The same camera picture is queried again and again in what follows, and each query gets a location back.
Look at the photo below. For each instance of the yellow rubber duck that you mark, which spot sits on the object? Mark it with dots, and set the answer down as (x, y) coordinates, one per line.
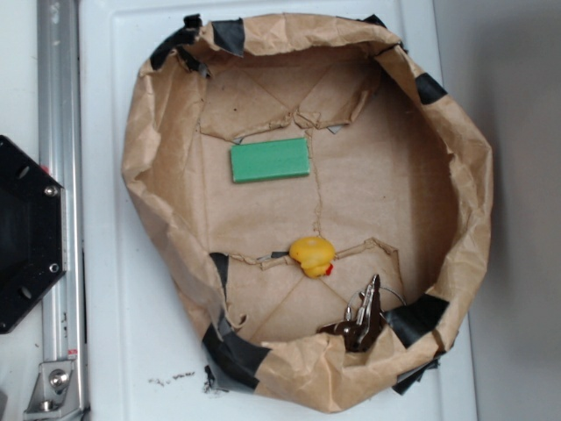
(315, 256)

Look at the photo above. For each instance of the brown paper bag bin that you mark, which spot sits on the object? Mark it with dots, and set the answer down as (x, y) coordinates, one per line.
(400, 183)

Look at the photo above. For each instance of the green rectangular block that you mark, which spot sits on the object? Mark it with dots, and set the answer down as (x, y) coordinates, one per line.
(270, 160)

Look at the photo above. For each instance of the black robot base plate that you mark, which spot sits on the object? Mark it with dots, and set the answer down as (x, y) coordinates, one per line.
(32, 251)

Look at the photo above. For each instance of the metal corner bracket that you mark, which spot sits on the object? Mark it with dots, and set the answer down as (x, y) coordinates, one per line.
(55, 392)

